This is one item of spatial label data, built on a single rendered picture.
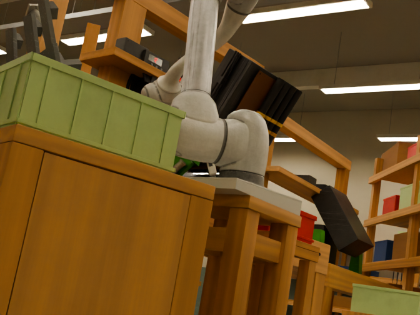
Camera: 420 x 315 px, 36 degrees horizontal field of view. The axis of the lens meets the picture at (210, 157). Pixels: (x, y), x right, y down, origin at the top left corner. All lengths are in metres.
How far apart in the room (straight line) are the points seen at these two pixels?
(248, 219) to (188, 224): 0.47
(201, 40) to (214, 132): 0.34
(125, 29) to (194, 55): 0.99
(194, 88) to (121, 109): 0.68
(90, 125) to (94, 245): 0.27
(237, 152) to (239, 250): 0.35
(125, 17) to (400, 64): 7.76
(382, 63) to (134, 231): 9.37
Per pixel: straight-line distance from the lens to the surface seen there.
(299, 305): 2.57
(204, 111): 2.11
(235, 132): 2.14
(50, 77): 1.45
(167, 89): 2.63
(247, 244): 1.98
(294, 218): 2.20
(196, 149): 2.10
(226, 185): 1.94
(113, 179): 1.43
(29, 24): 1.75
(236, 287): 1.96
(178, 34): 3.49
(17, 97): 1.43
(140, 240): 1.46
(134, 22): 3.21
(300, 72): 11.24
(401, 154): 6.71
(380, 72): 10.63
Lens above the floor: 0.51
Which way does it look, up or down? 13 degrees up
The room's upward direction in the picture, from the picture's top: 10 degrees clockwise
